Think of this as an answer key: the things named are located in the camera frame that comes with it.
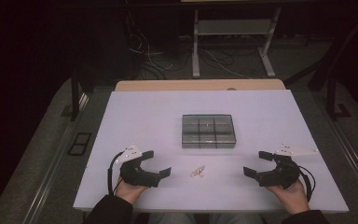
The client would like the black metal stand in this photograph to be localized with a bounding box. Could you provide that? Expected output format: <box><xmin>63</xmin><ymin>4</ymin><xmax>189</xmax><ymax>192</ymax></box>
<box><xmin>282</xmin><ymin>7</ymin><xmax>358</xmax><ymax>121</ymax></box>
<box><xmin>70</xmin><ymin>66</ymin><xmax>91</xmax><ymax>121</ymax></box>

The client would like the person's right hand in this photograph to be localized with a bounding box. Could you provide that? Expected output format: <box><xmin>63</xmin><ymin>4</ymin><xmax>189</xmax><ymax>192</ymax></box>
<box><xmin>265</xmin><ymin>179</ymin><xmax>310</xmax><ymax>216</ymax></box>

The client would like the white table board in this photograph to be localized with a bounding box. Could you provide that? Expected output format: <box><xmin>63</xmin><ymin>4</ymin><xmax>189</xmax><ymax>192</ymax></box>
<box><xmin>73</xmin><ymin>89</ymin><xmax>350</xmax><ymax>215</ymax></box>

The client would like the clear plastic compartment box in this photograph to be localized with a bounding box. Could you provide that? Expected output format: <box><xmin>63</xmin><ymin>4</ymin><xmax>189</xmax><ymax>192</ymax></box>
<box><xmin>181</xmin><ymin>114</ymin><xmax>237</xmax><ymax>149</ymax></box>

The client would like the left hand-held gripper black cable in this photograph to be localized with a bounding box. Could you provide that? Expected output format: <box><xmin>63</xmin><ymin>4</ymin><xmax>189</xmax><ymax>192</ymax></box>
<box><xmin>106</xmin><ymin>151</ymin><xmax>125</xmax><ymax>196</ymax></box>

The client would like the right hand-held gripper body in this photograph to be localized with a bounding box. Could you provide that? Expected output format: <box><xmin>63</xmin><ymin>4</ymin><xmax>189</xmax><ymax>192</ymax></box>
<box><xmin>255</xmin><ymin>143</ymin><xmax>320</xmax><ymax>190</ymax></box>

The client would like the person's left hand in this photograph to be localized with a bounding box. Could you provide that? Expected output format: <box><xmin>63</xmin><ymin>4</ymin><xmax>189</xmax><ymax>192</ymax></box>
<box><xmin>115</xmin><ymin>178</ymin><xmax>148</xmax><ymax>205</ymax></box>

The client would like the white metal stand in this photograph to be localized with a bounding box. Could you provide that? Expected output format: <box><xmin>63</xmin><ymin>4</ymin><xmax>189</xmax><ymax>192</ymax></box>
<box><xmin>191</xmin><ymin>7</ymin><xmax>282</xmax><ymax>79</ymax></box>

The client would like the white floor cable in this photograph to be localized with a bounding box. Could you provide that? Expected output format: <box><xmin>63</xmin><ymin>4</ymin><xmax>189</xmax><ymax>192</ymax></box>
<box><xmin>126</xmin><ymin>10</ymin><xmax>174</xmax><ymax>72</ymax></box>

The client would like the hand-held gripper black cable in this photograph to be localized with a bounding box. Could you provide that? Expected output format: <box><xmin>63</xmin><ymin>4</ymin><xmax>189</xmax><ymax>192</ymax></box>
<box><xmin>297</xmin><ymin>164</ymin><xmax>317</xmax><ymax>202</ymax></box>
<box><xmin>106</xmin><ymin>151</ymin><xmax>125</xmax><ymax>196</ymax></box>

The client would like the tangle of dark floor cables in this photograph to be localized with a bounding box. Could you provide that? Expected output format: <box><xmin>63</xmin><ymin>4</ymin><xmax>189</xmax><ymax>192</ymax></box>
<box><xmin>136</xmin><ymin>46</ymin><xmax>262</xmax><ymax>80</ymax></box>

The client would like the right hand-held gripper black cable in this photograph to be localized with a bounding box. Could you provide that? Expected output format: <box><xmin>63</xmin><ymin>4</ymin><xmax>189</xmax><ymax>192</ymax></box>
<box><xmin>297</xmin><ymin>164</ymin><xmax>317</xmax><ymax>202</ymax></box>

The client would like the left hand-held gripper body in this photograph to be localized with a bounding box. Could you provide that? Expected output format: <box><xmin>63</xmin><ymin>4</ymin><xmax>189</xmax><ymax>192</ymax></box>
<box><xmin>115</xmin><ymin>143</ymin><xmax>160</xmax><ymax>189</ymax></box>

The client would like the light wooden table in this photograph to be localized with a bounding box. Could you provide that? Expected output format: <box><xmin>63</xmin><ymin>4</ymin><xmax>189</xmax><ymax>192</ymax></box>
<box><xmin>115</xmin><ymin>78</ymin><xmax>286</xmax><ymax>92</ymax></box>

